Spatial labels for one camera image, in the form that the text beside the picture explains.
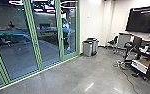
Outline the trash bin with green lid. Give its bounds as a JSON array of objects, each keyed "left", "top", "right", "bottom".
[{"left": 87, "top": 36, "right": 100, "bottom": 56}]

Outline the black office chair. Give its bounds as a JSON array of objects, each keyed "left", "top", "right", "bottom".
[{"left": 106, "top": 34, "right": 121, "bottom": 54}]

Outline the black wheeled cart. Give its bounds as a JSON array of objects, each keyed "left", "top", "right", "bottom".
[{"left": 123, "top": 33, "right": 150, "bottom": 82}]

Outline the white wall switch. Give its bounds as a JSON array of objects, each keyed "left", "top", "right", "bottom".
[{"left": 86, "top": 13, "right": 91, "bottom": 19}]

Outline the green framed glass door wall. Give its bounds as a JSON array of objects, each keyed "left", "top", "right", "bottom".
[{"left": 0, "top": 0, "right": 81, "bottom": 93}]

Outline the large black wall screen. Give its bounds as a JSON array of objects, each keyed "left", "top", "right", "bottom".
[{"left": 125, "top": 4, "right": 150, "bottom": 34}]

